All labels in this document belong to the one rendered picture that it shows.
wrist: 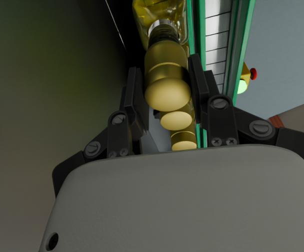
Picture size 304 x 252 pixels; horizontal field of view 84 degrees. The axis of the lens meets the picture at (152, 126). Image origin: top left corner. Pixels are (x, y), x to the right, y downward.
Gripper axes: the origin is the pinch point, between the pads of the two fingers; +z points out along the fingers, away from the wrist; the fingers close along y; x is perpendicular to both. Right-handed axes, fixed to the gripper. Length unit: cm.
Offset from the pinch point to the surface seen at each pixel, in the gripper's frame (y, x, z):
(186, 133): 0.9, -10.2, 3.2
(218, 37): 11.0, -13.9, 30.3
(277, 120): 117, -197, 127
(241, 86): 20, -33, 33
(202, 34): 5.9, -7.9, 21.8
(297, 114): 146, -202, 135
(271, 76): 45, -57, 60
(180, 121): 0.5, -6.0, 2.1
